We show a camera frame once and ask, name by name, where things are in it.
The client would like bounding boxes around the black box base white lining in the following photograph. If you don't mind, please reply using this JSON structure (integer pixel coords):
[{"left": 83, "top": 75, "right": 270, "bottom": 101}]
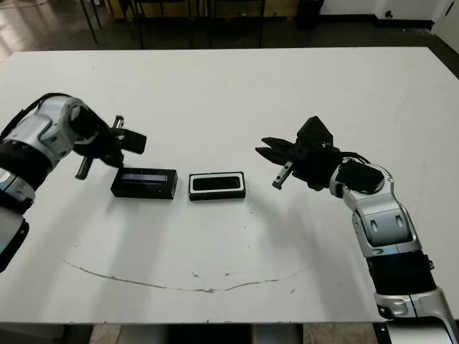
[{"left": 187, "top": 171, "right": 247, "bottom": 202}]

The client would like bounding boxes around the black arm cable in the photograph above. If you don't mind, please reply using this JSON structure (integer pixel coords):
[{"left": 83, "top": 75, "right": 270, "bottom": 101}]
[
  {"left": 0, "top": 93, "right": 72, "bottom": 136},
  {"left": 338, "top": 149, "right": 371, "bottom": 165}
]

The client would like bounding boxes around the wooden cabinet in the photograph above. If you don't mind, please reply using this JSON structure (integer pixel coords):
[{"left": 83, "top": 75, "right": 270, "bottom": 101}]
[{"left": 114, "top": 0, "right": 299, "bottom": 19}]

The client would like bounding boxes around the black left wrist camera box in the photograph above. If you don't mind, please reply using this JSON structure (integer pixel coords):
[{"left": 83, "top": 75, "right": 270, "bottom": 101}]
[{"left": 120, "top": 130, "right": 148, "bottom": 156}]

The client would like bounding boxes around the black metal chair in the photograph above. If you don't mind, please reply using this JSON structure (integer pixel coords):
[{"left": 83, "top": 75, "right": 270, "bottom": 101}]
[
  {"left": 134, "top": 0, "right": 197, "bottom": 49},
  {"left": 207, "top": 0, "right": 267, "bottom": 49}
]

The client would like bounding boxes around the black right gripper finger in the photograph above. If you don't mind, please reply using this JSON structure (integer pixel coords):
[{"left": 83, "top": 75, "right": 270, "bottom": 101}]
[
  {"left": 254, "top": 145, "right": 290, "bottom": 166},
  {"left": 260, "top": 136, "right": 299, "bottom": 154}
]

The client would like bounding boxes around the black box lid lavender label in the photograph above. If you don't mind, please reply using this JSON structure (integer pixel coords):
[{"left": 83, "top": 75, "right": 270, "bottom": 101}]
[{"left": 110, "top": 166, "right": 179, "bottom": 200}]

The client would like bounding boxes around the black metal desk leg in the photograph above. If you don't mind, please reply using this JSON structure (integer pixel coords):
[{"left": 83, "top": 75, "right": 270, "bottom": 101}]
[{"left": 79, "top": 0, "right": 104, "bottom": 45}]

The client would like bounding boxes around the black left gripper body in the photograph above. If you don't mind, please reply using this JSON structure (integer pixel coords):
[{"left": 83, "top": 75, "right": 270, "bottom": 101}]
[{"left": 73, "top": 114, "right": 126, "bottom": 180}]

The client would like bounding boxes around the black trash bin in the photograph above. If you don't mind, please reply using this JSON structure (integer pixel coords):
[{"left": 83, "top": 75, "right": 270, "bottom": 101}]
[{"left": 296, "top": 0, "right": 324, "bottom": 31}]

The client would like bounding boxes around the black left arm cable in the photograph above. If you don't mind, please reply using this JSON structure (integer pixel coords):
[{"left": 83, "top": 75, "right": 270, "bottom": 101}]
[{"left": 0, "top": 93, "right": 72, "bottom": 136}]

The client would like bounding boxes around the slim black camera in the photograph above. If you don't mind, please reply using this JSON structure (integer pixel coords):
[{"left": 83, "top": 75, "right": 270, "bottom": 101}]
[{"left": 192, "top": 176, "right": 242, "bottom": 191}]

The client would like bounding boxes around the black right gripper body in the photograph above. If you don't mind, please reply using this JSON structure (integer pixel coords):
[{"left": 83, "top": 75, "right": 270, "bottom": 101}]
[{"left": 271, "top": 140, "right": 342, "bottom": 191}]

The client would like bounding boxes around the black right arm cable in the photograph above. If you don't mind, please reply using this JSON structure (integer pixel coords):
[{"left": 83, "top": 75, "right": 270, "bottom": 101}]
[{"left": 338, "top": 149, "right": 371, "bottom": 165}]

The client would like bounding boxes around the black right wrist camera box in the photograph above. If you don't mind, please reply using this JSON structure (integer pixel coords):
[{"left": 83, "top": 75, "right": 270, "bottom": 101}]
[{"left": 296, "top": 115, "right": 334, "bottom": 150}]

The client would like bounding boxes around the white door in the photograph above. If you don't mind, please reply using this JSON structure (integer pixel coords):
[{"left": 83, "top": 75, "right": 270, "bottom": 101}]
[{"left": 431, "top": 0, "right": 459, "bottom": 35}]

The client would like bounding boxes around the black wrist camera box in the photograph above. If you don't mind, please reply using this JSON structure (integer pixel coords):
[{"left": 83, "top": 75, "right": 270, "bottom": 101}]
[
  {"left": 296, "top": 115, "right": 334, "bottom": 150},
  {"left": 120, "top": 130, "right": 148, "bottom": 156}
]

